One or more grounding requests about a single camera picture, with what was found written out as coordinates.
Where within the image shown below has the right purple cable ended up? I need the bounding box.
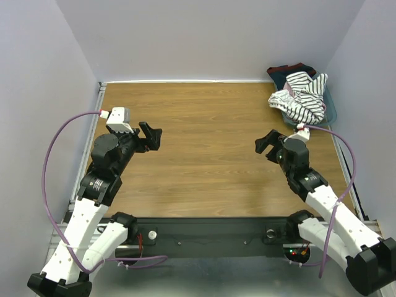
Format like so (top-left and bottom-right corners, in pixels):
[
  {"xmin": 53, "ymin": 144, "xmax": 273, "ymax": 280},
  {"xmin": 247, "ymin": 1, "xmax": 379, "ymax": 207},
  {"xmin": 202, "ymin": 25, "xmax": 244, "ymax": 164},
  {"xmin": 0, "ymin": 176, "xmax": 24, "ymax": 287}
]
[{"xmin": 289, "ymin": 123, "xmax": 357, "ymax": 278}]

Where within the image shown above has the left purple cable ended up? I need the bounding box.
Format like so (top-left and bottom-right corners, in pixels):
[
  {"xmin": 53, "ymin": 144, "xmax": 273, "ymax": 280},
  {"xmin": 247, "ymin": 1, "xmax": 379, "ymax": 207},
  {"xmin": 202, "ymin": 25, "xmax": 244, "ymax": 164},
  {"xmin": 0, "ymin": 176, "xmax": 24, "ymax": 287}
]
[{"xmin": 41, "ymin": 110, "xmax": 170, "ymax": 273}]

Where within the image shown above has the aluminium frame rail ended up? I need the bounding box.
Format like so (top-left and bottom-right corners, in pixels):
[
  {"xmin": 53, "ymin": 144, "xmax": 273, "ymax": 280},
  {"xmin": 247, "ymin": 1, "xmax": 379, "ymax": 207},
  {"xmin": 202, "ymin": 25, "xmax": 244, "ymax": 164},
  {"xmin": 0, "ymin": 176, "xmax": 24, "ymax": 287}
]
[
  {"xmin": 49, "ymin": 219, "xmax": 384, "ymax": 248},
  {"xmin": 36, "ymin": 81, "xmax": 108, "ymax": 297},
  {"xmin": 328, "ymin": 126, "xmax": 385, "ymax": 237}
]

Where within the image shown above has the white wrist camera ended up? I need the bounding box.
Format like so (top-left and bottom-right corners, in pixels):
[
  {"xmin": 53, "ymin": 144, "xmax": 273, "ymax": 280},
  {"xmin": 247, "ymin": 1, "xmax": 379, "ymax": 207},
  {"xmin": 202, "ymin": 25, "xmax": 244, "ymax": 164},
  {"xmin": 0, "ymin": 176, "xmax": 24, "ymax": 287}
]
[
  {"xmin": 288, "ymin": 127, "xmax": 310, "ymax": 143},
  {"xmin": 106, "ymin": 107, "xmax": 133, "ymax": 133}
]

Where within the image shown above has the black white striped tank top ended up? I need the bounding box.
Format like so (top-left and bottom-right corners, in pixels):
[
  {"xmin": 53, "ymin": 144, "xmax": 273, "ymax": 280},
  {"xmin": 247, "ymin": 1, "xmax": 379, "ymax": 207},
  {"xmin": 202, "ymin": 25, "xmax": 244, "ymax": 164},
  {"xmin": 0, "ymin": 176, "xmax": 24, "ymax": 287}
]
[{"xmin": 268, "ymin": 71, "xmax": 329, "ymax": 125}]

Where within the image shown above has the right aluminium frame rail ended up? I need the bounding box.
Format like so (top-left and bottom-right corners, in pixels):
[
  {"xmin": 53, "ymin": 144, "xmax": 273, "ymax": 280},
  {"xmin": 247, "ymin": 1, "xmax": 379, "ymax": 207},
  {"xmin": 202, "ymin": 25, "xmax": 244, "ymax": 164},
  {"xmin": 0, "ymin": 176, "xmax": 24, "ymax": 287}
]
[{"xmin": 328, "ymin": 126, "xmax": 385, "ymax": 237}]

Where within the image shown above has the dark navy maroon garment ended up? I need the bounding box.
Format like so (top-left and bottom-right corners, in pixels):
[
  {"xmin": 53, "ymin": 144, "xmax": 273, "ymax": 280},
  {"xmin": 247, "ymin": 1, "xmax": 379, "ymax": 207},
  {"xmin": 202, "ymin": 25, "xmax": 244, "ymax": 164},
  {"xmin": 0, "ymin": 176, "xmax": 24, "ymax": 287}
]
[{"xmin": 267, "ymin": 63, "xmax": 316, "ymax": 90}]

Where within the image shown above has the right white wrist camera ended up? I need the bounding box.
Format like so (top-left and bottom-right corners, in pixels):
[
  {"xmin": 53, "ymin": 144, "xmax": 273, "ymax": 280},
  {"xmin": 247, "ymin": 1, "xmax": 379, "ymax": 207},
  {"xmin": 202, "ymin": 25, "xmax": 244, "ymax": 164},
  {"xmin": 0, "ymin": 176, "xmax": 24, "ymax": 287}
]
[{"xmin": 288, "ymin": 127, "xmax": 310, "ymax": 143}]

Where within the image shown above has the front aluminium frame rail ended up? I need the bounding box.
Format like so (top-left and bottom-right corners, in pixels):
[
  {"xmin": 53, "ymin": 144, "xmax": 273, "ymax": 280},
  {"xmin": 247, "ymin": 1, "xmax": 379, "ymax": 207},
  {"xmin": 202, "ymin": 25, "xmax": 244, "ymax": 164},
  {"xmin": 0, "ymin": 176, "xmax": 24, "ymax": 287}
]
[{"xmin": 49, "ymin": 219, "xmax": 384, "ymax": 248}]

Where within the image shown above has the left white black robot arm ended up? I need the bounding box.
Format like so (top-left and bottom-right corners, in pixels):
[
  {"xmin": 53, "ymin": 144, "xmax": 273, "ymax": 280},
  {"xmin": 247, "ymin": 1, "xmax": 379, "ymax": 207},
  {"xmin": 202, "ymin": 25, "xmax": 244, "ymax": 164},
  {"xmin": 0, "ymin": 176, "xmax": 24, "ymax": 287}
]
[{"xmin": 27, "ymin": 122, "xmax": 162, "ymax": 296}]

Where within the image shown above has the left aluminium frame rail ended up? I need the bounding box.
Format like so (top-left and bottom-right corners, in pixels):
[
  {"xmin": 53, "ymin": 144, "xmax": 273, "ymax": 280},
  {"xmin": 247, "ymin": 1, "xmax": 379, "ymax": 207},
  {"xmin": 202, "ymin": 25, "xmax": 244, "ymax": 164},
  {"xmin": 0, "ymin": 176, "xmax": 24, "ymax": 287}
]
[{"xmin": 36, "ymin": 81, "xmax": 108, "ymax": 297}]

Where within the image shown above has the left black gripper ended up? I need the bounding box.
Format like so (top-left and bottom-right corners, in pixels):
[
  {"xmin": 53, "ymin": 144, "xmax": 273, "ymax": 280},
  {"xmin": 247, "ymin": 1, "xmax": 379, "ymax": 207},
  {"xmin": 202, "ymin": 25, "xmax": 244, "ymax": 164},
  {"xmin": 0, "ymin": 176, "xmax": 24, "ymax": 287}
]
[{"xmin": 107, "ymin": 122, "xmax": 163, "ymax": 175}]

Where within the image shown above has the purple cable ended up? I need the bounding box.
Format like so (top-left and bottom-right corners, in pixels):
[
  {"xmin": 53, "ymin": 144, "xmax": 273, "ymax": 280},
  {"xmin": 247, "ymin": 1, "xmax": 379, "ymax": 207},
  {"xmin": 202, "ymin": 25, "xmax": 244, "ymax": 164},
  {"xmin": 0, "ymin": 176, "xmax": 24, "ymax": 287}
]
[
  {"xmin": 41, "ymin": 110, "xmax": 170, "ymax": 273},
  {"xmin": 289, "ymin": 123, "xmax": 357, "ymax": 278}
]

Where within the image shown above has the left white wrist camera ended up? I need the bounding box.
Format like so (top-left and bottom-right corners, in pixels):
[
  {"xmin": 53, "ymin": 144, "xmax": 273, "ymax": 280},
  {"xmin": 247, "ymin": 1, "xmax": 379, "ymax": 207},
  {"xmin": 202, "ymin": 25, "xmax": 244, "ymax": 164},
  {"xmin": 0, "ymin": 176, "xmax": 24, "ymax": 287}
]
[{"xmin": 106, "ymin": 107, "xmax": 133, "ymax": 133}]

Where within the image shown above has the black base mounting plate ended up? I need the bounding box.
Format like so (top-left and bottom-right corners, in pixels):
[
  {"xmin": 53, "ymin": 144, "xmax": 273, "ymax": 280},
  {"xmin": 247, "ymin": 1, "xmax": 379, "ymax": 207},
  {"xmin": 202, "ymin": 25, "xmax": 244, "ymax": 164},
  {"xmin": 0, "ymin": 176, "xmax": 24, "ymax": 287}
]
[{"xmin": 101, "ymin": 216, "xmax": 322, "ymax": 259}]

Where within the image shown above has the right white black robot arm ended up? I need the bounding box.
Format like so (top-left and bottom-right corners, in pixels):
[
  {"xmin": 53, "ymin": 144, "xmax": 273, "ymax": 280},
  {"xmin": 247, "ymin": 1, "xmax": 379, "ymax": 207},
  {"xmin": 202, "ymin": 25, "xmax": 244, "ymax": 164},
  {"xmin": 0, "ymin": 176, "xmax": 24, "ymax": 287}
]
[{"xmin": 255, "ymin": 124, "xmax": 395, "ymax": 296}]

